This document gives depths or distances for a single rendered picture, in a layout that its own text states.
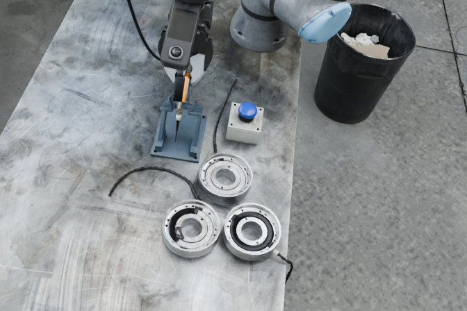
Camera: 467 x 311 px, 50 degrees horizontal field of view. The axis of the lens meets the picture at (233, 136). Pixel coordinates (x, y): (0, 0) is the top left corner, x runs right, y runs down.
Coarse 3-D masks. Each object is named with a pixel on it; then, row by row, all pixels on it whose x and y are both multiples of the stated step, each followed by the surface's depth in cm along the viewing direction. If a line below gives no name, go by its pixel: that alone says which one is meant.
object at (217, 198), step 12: (216, 156) 102; (228, 156) 102; (204, 168) 100; (216, 168) 100; (228, 168) 101; (204, 180) 98; (216, 180) 98; (204, 192) 97; (216, 192) 97; (240, 192) 96; (228, 204) 99
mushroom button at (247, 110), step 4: (240, 104) 106; (244, 104) 106; (248, 104) 106; (252, 104) 106; (240, 108) 105; (244, 108) 105; (248, 108) 105; (252, 108) 105; (256, 108) 106; (240, 112) 105; (244, 112) 104; (248, 112) 104; (252, 112) 105; (256, 112) 105; (244, 116) 104; (248, 116) 104; (252, 116) 105
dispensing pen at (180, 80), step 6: (186, 72) 94; (180, 78) 93; (180, 84) 93; (174, 90) 94; (180, 90) 94; (174, 96) 94; (180, 96) 94; (180, 102) 96; (180, 108) 96; (180, 114) 97
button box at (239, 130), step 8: (232, 104) 109; (232, 112) 108; (232, 120) 106; (240, 120) 107; (248, 120) 106; (256, 120) 107; (232, 128) 106; (240, 128) 105; (248, 128) 106; (256, 128) 106; (232, 136) 108; (240, 136) 107; (248, 136) 107; (256, 136) 106; (256, 144) 109
